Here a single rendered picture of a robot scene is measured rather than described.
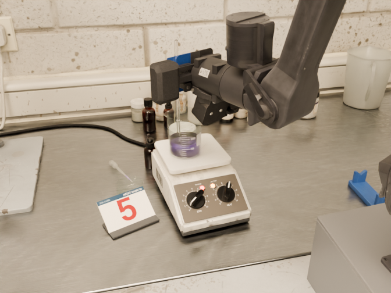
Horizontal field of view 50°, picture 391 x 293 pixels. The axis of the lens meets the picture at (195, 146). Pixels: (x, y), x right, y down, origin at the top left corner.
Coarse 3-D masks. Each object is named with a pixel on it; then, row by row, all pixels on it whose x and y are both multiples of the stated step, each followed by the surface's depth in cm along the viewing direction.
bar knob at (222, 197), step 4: (228, 184) 73; (220, 188) 74; (224, 188) 74; (228, 188) 72; (232, 188) 74; (220, 192) 73; (224, 192) 72; (228, 192) 72; (232, 192) 74; (220, 196) 73; (224, 196) 72; (228, 196) 71; (232, 196) 73; (224, 200) 72; (228, 200) 73; (232, 200) 73
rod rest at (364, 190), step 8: (360, 176) 83; (352, 184) 83; (360, 184) 83; (368, 184) 83; (360, 192) 81; (368, 192) 81; (376, 192) 81; (368, 200) 78; (376, 200) 76; (384, 200) 76
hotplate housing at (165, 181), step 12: (156, 156) 82; (156, 168) 81; (216, 168) 77; (228, 168) 77; (156, 180) 83; (168, 180) 74; (180, 180) 74; (192, 180) 74; (168, 192) 74; (168, 204) 76; (180, 216) 70; (228, 216) 72; (240, 216) 72; (180, 228) 70; (192, 228) 70; (204, 228) 71
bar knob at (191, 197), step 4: (192, 192) 72; (196, 192) 72; (200, 192) 71; (188, 196) 72; (192, 196) 72; (196, 196) 70; (200, 196) 71; (188, 200) 71; (192, 200) 70; (196, 200) 70; (200, 200) 72; (204, 200) 72; (188, 204) 71; (192, 204) 70; (196, 204) 71; (200, 204) 71; (196, 208) 71
